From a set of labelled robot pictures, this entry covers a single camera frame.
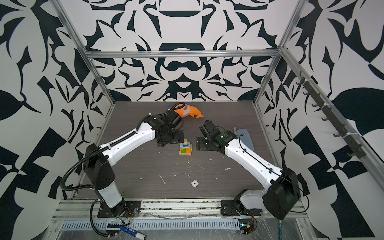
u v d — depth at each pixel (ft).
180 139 2.40
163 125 1.89
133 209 2.41
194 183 2.71
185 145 2.86
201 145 2.34
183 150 3.00
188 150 3.01
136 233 2.21
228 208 2.44
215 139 1.82
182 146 2.92
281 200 1.28
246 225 2.34
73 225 2.30
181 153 3.00
